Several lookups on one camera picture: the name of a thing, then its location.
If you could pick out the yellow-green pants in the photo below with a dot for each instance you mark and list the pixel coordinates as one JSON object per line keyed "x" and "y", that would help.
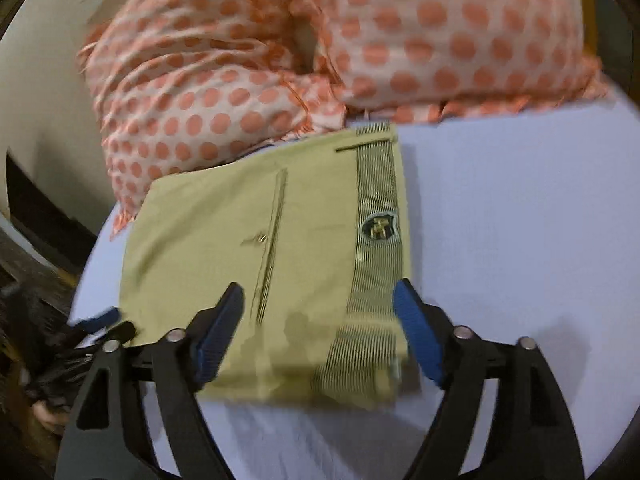
{"x": 215, "y": 260}

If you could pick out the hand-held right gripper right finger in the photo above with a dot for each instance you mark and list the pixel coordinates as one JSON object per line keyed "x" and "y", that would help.
{"x": 412, "y": 327}

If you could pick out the light blue bed sheet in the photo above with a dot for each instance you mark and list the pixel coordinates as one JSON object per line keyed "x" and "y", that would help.
{"x": 500, "y": 240}

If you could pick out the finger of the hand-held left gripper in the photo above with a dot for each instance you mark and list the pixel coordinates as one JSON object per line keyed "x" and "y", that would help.
{"x": 102, "y": 319}

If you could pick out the orange polka dot blanket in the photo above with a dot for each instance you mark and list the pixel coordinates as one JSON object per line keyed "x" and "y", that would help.
{"x": 190, "y": 90}

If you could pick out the person's left hand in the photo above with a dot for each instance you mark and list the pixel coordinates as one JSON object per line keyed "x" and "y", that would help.
{"x": 47, "y": 416}

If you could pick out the dark wooden furniture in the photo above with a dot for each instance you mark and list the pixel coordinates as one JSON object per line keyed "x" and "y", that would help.
{"x": 35, "y": 220}

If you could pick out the orange polka dot pillow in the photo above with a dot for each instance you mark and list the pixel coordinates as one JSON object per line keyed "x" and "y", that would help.
{"x": 440, "y": 35}

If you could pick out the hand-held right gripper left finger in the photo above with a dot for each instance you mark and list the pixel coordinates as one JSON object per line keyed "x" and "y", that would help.
{"x": 217, "y": 332}

